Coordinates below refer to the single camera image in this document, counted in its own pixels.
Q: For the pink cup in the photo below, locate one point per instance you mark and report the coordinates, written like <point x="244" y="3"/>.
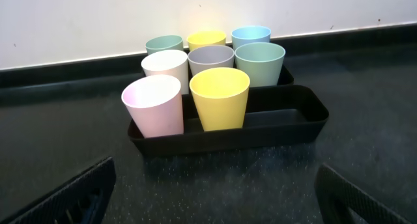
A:
<point x="156" y="110"/>

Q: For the white cup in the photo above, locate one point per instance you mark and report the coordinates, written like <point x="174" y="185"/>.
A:
<point x="166" y="66"/>

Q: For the grey cup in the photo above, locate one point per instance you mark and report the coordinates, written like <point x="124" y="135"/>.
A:
<point x="210" y="59"/>

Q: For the green cup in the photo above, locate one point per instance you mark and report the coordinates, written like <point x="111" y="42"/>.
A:
<point x="260" y="66"/>
<point x="164" y="44"/>

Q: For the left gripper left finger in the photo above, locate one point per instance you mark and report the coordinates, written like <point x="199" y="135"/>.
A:
<point x="81" y="188"/>

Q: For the blue cup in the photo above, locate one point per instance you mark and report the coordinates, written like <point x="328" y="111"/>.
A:
<point x="251" y="36"/>

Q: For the yellow cup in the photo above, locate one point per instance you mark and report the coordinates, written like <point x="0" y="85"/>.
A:
<point x="206" y="40"/>
<point x="220" y="103"/>

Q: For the black tray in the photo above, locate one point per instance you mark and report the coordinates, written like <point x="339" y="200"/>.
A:
<point x="228" y="142"/>
<point x="286" y="78"/>

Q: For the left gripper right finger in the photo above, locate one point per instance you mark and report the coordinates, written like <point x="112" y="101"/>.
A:
<point x="342" y="198"/>

